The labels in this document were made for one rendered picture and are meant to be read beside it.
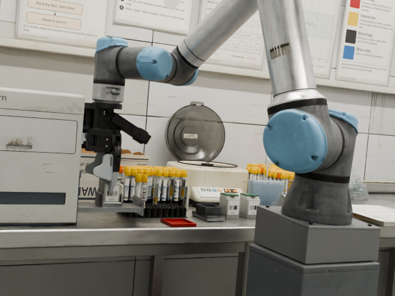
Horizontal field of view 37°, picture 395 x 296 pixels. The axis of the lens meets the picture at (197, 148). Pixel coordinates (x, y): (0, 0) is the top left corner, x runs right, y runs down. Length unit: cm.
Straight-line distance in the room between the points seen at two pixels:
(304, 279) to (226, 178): 72
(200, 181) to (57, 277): 62
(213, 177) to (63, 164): 61
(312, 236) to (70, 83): 110
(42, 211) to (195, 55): 50
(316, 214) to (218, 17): 50
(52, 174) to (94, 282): 85
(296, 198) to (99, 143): 47
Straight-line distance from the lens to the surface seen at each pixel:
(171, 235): 144
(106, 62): 139
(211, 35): 139
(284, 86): 114
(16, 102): 134
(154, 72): 132
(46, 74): 200
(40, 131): 135
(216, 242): 150
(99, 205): 144
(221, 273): 235
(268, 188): 174
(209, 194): 180
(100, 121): 141
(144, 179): 153
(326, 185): 124
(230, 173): 185
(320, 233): 121
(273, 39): 116
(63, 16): 202
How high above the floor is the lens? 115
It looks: 3 degrees down
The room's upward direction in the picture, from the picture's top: 5 degrees clockwise
